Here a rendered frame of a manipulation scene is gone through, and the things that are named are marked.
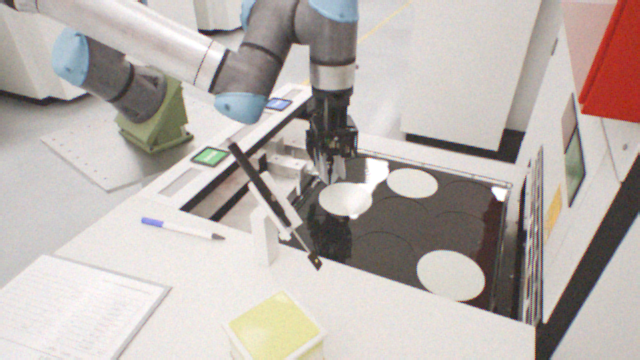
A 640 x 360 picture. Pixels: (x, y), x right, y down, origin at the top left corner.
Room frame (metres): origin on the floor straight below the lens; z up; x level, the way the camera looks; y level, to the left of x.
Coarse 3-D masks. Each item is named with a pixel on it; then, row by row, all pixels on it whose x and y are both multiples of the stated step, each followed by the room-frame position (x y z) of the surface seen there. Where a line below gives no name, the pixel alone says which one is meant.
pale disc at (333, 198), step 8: (336, 184) 0.65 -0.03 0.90; (344, 184) 0.65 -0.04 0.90; (352, 184) 0.65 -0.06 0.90; (320, 192) 0.62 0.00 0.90; (328, 192) 0.62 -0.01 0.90; (336, 192) 0.62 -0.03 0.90; (344, 192) 0.62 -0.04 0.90; (352, 192) 0.62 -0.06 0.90; (360, 192) 0.62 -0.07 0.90; (368, 192) 0.62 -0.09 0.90; (320, 200) 0.60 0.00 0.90; (328, 200) 0.60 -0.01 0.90; (336, 200) 0.60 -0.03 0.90; (344, 200) 0.60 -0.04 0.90; (352, 200) 0.60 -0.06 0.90; (360, 200) 0.60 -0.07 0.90; (368, 200) 0.60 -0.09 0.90; (328, 208) 0.57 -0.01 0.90; (336, 208) 0.57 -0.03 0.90; (344, 208) 0.57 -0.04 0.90; (352, 208) 0.57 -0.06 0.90; (360, 208) 0.57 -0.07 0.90
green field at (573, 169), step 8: (576, 136) 0.45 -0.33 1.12; (576, 144) 0.43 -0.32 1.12; (568, 152) 0.45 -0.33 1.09; (576, 152) 0.42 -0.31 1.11; (568, 160) 0.44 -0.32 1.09; (576, 160) 0.40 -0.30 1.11; (568, 168) 0.42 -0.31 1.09; (576, 168) 0.39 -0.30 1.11; (568, 176) 0.41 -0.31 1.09; (576, 176) 0.38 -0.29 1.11; (568, 184) 0.39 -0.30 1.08; (576, 184) 0.36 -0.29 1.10; (568, 192) 0.38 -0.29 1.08
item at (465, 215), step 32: (352, 160) 0.74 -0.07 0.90; (384, 160) 0.74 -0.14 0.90; (384, 192) 0.62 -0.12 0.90; (448, 192) 0.62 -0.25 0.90; (480, 192) 0.62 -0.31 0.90; (320, 224) 0.53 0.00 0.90; (352, 224) 0.53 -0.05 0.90; (384, 224) 0.53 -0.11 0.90; (416, 224) 0.53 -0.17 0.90; (448, 224) 0.53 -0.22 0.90; (480, 224) 0.53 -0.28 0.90; (320, 256) 0.45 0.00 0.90; (352, 256) 0.45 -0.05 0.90; (384, 256) 0.45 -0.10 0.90; (416, 256) 0.45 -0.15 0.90; (480, 256) 0.45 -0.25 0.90; (416, 288) 0.39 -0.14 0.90
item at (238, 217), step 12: (288, 156) 0.79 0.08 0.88; (312, 168) 0.74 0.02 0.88; (276, 180) 0.69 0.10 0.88; (288, 180) 0.69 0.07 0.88; (300, 180) 0.69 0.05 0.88; (288, 192) 0.65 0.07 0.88; (240, 204) 0.61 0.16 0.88; (252, 204) 0.61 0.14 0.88; (228, 216) 0.57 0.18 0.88; (240, 216) 0.57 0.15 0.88; (240, 228) 0.54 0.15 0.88
